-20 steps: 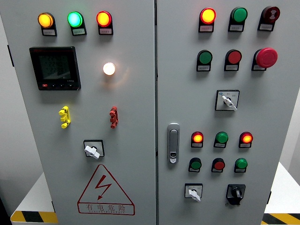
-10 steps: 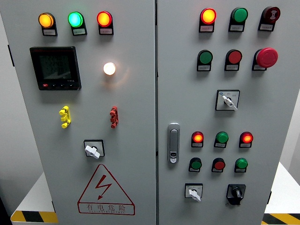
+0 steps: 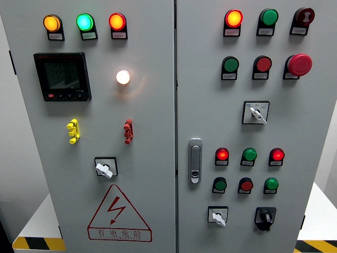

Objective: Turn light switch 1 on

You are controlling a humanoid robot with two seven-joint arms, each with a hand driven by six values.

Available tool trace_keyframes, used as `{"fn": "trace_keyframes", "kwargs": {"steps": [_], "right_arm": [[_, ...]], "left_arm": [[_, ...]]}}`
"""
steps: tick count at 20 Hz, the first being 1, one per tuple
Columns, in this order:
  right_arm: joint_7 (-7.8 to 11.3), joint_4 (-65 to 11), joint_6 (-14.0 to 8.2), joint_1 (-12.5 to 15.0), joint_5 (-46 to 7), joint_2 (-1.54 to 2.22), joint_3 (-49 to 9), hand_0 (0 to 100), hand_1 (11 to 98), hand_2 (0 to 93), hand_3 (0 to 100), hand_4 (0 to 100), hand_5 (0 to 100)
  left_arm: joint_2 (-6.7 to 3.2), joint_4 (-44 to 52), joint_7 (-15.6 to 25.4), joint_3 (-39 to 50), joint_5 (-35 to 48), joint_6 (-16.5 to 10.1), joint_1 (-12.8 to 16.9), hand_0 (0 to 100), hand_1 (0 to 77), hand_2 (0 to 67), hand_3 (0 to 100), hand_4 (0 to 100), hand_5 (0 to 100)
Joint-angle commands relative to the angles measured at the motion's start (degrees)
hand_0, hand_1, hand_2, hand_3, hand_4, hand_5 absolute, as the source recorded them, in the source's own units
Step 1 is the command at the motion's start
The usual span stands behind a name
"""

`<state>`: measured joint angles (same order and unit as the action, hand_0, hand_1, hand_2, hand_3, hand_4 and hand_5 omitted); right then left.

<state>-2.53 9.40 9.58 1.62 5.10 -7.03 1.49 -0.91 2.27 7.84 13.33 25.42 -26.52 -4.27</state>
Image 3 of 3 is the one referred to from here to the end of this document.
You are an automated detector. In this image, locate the white round lamp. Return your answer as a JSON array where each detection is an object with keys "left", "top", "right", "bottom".
[{"left": 116, "top": 70, "right": 131, "bottom": 85}]

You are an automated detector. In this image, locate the white-handled turn switch, large plate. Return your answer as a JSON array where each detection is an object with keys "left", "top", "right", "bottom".
[{"left": 242, "top": 101, "right": 270, "bottom": 125}]

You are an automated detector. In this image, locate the white-handled turn switch, small plate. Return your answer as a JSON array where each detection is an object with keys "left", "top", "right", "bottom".
[{"left": 207, "top": 206, "right": 229, "bottom": 228}]

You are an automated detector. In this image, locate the red warning triangle sticker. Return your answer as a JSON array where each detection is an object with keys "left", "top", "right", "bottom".
[{"left": 87, "top": 183, "right": 153, "bottom": 242}]

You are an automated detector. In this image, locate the black and yellow striped tape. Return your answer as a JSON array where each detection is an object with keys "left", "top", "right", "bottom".
[
  {"left": 12, "top": 236, "right": 67, "bottom": 251},
  {"left": 294, "top": 239, "right": 337, "bottom": 253}
]

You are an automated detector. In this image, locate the small red lit lamp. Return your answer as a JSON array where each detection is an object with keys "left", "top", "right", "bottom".
[
  {"left": 215, "top": 147, "right": 230, "bottom": 162},
  {"left": 269, "top": 148, "right": 285, "bottom": 162}
]

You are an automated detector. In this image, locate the large green round lamp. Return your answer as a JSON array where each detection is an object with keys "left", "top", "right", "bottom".
[{"left": 259, "top": 8, "right": 279, "bottom": 27}]

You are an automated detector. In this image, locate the small red push button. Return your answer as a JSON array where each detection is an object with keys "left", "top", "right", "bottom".
[{"left": 239, "top": 177, "right": 254, "bottom": 192}]

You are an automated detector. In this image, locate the white-handled turn switch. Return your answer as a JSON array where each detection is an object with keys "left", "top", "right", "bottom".
[
  {"left": 207, "top": 206, "right": 229, "bottom": 228},
  {"left": 242, "top": 101, "right": 270, "bottom": 125},
  {"left": 94, "top": 157, "right": 118, "bottom": 181}
]

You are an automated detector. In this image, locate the yellow round lamp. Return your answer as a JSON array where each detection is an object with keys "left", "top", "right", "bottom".
[{"left": 43, "top": 14, "right": 62, "bottom": 33}]

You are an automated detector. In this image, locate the large red stop button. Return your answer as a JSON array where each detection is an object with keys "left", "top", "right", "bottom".
[{"left": 285, "top": 53, "right": 313, "bottom": 77}]

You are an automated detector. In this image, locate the green lit round lamp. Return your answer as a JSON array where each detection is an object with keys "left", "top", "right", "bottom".
[{"left": 76, "top": 13, "right": 95, "bottom": 32}]

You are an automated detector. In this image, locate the small yellow handle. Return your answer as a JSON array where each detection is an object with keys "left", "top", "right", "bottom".
[{"left": 66, "top": 118, "right": 81, "bottom": 145}]

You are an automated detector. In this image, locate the red lit round lamp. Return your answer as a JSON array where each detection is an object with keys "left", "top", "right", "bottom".
[
  {"left": 108, "top": 13, "right": 127, "bottom": 32},
  {"left": 224, "top": 9, "right": 244, "bottom": 28}
]

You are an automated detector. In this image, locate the small green push button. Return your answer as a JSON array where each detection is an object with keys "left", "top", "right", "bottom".
[
  {"left": 213, "top": 177, "right": 227, "bottom": 192},
  {"left": 264, "top": 177, "right": 280, "bottom": 191}
]

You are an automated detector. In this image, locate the silver door lock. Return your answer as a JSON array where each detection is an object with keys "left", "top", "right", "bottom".
[{"left": 188, "top": 138, "right": 203, "bottom": 184}]

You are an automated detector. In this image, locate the grey cabinet door with display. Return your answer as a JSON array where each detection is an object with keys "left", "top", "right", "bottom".
[{"left": 0, "top": 0, "right": 177, "bottom": 253}]

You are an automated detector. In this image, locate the small red handle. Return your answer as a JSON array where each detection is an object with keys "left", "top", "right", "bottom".
[{"left": 123, "top": 119, "right": 134, "bottom": 145}]

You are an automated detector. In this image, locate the small green lamp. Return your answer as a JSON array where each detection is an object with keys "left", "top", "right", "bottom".
[{"left": 242, "top": 148, "right": 257, "bottom": 162}]

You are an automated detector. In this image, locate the black display meter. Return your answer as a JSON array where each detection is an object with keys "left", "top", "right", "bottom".
[{"left": 33, "top": 52, "right": 92, "bottom": 102}]

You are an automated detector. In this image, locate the grey cabinet door with lock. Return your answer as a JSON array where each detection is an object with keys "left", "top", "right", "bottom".
[{"left": 175, "top": 0, "right": 337, "bottom": 253}]

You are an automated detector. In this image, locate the black-handled turn switch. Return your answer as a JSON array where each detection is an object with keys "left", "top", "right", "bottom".
[{"left": 254, "top": 207, "right": 277, "bottom": 232}]

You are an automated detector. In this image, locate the dark red buzzer lamp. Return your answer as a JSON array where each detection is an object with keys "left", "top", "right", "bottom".
[{"left": 293, "top": 7, "right": 315, "bottom": 27}]

